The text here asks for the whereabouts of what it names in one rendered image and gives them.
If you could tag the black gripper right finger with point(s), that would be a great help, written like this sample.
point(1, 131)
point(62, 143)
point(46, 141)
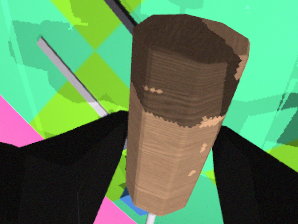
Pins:
point(254, 188)

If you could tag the wooden-handled metal pick tool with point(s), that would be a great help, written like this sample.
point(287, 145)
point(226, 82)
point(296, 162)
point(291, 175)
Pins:
point(183, 74)

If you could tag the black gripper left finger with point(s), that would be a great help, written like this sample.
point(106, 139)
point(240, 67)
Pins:
point(62, 180)

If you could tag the blue block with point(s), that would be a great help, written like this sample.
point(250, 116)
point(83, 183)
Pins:
point(128, 201)

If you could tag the grey l-shaped hook tool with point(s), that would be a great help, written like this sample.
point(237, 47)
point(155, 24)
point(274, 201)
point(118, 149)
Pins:
point(122, 14)

